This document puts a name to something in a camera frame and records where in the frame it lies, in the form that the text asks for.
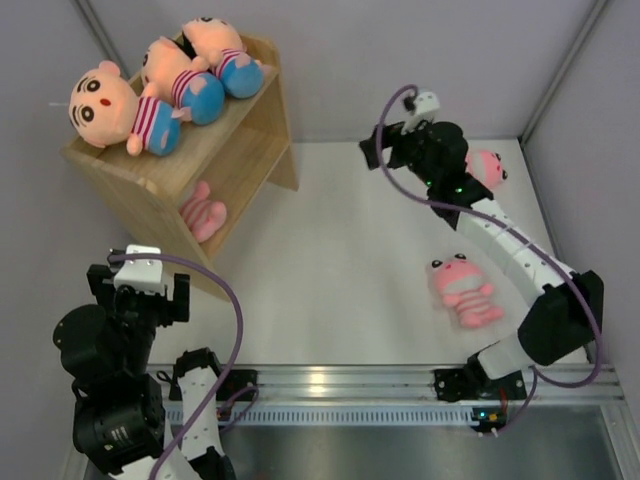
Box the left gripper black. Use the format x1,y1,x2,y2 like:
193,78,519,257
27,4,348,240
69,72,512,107
88,265,188,375

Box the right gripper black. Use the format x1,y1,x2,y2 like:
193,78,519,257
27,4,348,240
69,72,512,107
361,114,439,188

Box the pink striped plush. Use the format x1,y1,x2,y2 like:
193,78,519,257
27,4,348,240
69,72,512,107
466,149,508,190
428,253,504,329
179,180,227,244

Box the boy plush doll blue pants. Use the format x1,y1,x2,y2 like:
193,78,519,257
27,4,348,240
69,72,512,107
140,36,226,125

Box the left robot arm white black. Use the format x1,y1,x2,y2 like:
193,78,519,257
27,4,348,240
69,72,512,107
53,265,236,479

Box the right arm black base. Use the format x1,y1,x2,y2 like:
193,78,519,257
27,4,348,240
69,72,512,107
433,367,527,403

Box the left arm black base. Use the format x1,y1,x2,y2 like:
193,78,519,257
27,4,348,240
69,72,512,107
216,369,258,402

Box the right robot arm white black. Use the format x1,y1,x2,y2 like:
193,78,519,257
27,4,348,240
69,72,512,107
359,121,604,397

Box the wooden two-tier shelf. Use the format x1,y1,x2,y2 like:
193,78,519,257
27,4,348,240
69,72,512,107
59,31,300,301

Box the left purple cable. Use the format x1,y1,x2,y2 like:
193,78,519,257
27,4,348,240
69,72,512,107
107,252,261,480

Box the purple cable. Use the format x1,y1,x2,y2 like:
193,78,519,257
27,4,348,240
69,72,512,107
107,252,261,480
375,84,604,436

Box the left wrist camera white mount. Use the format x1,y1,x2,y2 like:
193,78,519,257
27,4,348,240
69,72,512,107
113,259,165,295

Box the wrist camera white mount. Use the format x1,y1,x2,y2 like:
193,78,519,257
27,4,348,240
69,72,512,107
402,90,440,134
113,259,165,295

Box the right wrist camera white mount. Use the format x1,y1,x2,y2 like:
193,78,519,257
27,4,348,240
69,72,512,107
402,90,440,134

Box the white slotted cable duct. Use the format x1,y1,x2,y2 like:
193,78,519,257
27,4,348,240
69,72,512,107
219,405,483,427

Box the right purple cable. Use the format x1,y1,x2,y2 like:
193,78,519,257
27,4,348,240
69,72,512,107
375,84,604,436

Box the aluminium mounting rail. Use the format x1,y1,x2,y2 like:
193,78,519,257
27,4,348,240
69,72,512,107
253,365,625,405

